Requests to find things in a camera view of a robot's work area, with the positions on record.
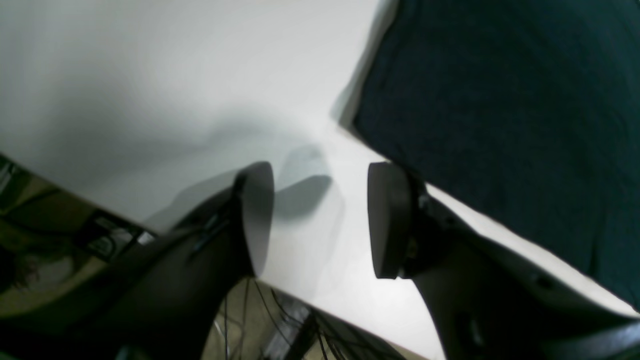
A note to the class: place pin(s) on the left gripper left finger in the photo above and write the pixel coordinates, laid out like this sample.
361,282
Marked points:
157,301

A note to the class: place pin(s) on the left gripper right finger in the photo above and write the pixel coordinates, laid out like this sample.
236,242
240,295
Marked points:
486,301

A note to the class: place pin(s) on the black T-shirt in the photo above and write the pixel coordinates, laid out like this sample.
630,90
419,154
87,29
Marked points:
527,111

